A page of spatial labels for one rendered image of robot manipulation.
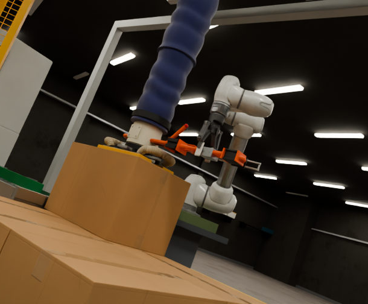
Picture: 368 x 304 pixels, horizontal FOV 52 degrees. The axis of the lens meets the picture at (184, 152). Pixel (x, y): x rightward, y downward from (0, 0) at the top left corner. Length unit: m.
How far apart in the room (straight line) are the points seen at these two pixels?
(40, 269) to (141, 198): 0.87
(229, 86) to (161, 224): 0.76
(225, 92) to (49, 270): 1.20
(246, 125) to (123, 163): 0.91
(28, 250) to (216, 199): 1.70
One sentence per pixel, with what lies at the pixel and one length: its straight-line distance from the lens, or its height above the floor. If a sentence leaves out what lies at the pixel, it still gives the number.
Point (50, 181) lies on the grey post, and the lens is 5.58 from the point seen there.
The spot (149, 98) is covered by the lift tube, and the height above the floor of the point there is 1.29.
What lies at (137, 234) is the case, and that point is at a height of 0.61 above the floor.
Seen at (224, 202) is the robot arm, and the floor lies 0.97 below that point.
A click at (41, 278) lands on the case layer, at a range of 1.03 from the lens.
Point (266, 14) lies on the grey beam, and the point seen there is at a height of 3.11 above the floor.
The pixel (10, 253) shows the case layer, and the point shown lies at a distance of 1.17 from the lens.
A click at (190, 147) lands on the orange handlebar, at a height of 1.08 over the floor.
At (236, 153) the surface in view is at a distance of 1.68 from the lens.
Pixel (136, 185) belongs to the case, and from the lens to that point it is 1.78.
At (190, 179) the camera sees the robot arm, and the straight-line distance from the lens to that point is 2.64.
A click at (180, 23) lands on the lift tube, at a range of 2.24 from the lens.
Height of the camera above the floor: 0.72
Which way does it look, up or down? 10 degrees up
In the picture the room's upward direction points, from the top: 21 degrees clockwise
